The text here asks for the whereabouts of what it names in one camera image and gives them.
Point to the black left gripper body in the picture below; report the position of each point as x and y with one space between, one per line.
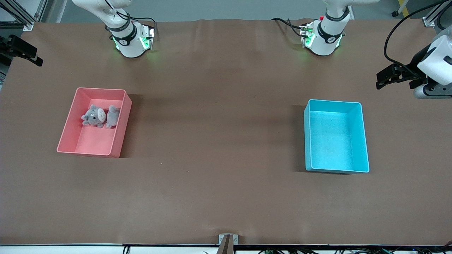
415 64

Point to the arm base connector plate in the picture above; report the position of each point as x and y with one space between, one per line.
307 35
147 38

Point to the table edge rail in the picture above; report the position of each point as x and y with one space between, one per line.
70 249

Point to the pink plastic box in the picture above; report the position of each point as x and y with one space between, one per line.
95 144

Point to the light blue plastic box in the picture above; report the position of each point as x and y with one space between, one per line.
332 141

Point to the brown table cover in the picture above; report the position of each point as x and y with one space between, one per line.
226 194

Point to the grey metal table bracket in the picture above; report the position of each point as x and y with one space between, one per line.
228 243

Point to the grey plush animal toy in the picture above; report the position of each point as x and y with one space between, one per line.
92 116
112 118

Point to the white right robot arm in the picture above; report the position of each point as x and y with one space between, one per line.
131 47

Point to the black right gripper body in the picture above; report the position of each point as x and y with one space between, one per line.
13 46

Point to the aluminium frame post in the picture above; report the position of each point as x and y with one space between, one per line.
28 25
429 22

